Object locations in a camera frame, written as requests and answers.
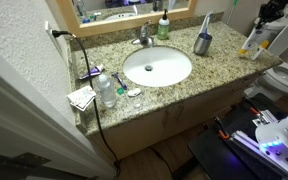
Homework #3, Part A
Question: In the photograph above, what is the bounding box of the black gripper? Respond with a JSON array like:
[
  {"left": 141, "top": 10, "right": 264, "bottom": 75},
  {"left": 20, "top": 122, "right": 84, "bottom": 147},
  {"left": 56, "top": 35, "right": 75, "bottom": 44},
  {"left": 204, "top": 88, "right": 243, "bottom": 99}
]
[{"left": 257, "top": 0, "right": 288, "bottom": 26}]

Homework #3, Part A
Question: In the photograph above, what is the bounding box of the small white yellow tube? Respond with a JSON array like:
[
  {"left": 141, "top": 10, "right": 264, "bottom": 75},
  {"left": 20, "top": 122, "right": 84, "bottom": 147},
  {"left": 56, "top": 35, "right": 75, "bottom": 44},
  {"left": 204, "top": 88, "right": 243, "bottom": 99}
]
[{"left": 251, "top": 39, "right": 271, "bottom": 61}]

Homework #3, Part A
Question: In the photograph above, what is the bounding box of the purple white toothpaste tube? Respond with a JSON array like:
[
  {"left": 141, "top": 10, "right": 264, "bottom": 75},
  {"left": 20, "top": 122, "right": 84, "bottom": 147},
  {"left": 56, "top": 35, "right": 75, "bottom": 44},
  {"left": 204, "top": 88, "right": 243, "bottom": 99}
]
[{"left": 78, "top": 64, "right": 106, "bottom": 81}]

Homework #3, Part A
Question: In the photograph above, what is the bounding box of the green topped white stick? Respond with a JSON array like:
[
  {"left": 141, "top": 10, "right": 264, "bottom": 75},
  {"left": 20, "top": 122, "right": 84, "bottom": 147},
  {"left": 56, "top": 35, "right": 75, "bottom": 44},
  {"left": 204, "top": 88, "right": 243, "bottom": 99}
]
[{"left": 226, "top": 0, "right": 240, "bottom": 25}]

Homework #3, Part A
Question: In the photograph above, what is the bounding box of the blue toothbrush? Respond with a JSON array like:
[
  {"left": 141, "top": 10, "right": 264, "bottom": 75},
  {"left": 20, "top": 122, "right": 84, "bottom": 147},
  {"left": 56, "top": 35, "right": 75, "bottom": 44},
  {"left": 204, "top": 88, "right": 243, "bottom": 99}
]
[{"left": 198, "top": 10, "right": 215, "bottom": 37}]

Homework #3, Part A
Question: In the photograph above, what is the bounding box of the white toilet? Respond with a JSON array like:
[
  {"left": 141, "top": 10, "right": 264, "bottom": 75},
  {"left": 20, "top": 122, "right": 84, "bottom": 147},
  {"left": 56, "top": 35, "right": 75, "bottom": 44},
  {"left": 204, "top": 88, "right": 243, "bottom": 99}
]
[{"left": 243, "top": 14, "right": 288, "bottom": 103}]

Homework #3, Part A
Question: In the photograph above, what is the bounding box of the stainless steel cup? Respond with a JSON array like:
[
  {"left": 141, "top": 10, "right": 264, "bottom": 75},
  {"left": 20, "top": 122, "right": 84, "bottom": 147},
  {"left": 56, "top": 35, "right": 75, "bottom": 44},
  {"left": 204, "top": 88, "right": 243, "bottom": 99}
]
[{"left": 193, "top": 32, "right": 214, "bottom": 56}]

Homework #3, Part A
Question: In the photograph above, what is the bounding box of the green soap pump bottle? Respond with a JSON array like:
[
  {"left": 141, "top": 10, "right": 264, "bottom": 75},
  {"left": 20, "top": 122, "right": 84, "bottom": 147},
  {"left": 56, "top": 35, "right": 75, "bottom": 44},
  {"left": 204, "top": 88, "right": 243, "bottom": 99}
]
[{"left": 156, "top": 8, "right": 170, "bottom": 41}]

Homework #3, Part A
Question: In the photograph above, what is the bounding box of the white oval sink basin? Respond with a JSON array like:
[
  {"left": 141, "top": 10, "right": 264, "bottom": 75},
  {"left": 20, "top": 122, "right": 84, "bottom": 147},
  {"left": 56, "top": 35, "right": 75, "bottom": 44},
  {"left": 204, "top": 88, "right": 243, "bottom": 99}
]
[{"left": 122, "top": 45, "right": 193, "bottom": 88}]

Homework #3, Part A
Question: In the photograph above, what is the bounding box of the chrome faucet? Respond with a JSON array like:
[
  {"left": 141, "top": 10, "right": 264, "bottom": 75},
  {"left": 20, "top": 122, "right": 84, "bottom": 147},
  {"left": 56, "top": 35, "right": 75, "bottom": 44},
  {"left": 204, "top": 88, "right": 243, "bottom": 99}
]
[{"left": 130, "top": 19, "right": 155, "bottom": 48}]

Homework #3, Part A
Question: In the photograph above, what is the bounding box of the wooden framed mirror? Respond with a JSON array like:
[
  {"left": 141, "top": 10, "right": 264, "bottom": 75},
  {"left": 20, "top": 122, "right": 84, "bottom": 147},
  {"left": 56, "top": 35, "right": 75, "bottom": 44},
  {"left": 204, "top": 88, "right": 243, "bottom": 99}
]
[{"left": 55, "top": 0, "right": 198, "bottom": 38}]

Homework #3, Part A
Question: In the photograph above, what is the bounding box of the black robot cart platform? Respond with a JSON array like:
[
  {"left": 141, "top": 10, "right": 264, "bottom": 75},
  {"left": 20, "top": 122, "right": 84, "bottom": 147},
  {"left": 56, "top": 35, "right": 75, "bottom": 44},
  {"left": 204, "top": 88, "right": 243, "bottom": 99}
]
[{"left": 187, "top": 93, "right": 288, "bottom": 180}]

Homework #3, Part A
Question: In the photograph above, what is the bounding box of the white contact lens case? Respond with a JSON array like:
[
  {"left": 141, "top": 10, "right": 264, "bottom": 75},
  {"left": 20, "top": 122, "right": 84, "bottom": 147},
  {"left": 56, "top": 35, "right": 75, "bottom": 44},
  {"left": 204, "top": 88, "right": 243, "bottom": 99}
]
[{"left": 127, "top": 87, "right": 142, "bottom": 98}]

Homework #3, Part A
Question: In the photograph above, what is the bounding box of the beige vanity cabinet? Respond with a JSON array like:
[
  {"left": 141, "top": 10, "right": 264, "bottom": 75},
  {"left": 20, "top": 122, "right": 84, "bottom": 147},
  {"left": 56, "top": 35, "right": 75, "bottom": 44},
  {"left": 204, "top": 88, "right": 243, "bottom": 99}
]
[{"left": 87, "top": 71, "right": 268, "bottom": 161}]

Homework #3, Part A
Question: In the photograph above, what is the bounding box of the small clear plastic cup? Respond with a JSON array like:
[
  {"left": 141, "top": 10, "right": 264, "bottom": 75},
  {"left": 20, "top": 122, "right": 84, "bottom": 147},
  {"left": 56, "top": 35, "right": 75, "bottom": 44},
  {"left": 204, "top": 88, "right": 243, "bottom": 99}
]
[{"left": 132, "top": 97, "right": 144, "bottom": 109}]

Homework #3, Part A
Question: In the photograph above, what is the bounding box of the clear plastic water bottle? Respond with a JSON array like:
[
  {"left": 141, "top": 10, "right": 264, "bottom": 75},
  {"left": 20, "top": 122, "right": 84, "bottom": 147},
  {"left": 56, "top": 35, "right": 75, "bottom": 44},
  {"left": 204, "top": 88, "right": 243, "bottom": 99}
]
[{"left": 97, "top": 73, "right": 118, "bottom": 109}]

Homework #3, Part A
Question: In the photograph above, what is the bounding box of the white paper packet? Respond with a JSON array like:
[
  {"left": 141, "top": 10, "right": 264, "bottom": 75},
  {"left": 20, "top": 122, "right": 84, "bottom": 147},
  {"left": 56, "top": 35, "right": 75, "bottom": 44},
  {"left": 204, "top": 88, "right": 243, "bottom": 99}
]
[{"left": 66, "top": 85, "right": 98, "bottom": 112}]

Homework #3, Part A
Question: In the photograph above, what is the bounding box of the white door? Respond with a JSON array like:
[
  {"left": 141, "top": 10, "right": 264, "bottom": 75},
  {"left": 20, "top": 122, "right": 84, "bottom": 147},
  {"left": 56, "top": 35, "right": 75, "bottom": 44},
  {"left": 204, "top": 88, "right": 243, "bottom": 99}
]
[{"left": 0, "top": 41, "right": 117, "bottom": 180}]

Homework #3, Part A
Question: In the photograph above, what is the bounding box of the black floor cable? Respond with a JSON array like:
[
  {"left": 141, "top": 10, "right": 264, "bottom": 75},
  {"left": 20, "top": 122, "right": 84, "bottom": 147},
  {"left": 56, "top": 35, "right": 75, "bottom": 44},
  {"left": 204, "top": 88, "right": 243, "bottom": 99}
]
[{"left": 148, "top": 145, "right": 177, "bottom": 176}]

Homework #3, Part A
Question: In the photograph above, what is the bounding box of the black power cable with plug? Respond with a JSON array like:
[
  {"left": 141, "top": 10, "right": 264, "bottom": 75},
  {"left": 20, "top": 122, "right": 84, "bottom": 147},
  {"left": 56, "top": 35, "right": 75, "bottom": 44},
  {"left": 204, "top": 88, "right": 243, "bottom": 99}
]
[{"left": 51, "top": 29, "right": 122, "bottom": 178}]

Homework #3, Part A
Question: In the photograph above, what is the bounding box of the white wall outlet plate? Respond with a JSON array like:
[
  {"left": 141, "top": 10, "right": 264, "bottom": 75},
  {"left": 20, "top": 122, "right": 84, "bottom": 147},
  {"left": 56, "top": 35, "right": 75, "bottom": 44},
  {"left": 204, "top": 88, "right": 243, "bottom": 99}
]
[{"left": 44, "top": 20, "right": 63, "bottom": 54}]

